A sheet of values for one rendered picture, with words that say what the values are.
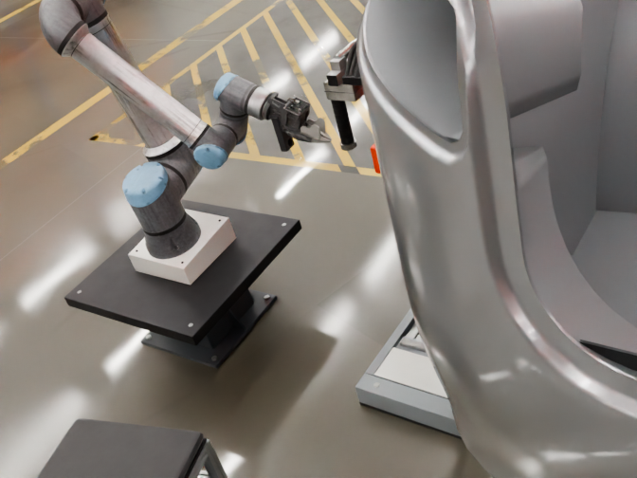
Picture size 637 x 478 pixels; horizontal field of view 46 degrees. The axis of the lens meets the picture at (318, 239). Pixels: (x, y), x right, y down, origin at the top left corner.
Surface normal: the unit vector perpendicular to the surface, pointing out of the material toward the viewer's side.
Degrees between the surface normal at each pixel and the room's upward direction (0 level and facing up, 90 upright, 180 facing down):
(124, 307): 0
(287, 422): 0
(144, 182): 10
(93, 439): 0
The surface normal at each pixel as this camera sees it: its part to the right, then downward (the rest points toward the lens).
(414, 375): -0.23, -0.79
